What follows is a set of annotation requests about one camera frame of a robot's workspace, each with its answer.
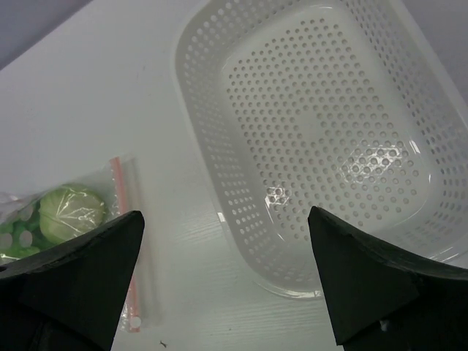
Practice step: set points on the green fake lettuce leaf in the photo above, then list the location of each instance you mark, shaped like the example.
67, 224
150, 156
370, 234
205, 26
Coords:
20, 234

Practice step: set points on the white perforated plastic basket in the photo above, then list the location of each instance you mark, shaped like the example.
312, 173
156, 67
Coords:
341, 105

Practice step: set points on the pale green fake cabbage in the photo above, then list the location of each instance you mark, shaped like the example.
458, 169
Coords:
69, 211

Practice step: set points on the clear pink-dotted zip bag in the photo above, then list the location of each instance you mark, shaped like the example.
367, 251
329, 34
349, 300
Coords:
110, 187

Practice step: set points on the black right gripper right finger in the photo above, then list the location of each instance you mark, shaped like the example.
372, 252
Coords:
382, 297

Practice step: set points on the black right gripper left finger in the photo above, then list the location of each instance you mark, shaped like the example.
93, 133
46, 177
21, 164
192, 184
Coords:
70, 297

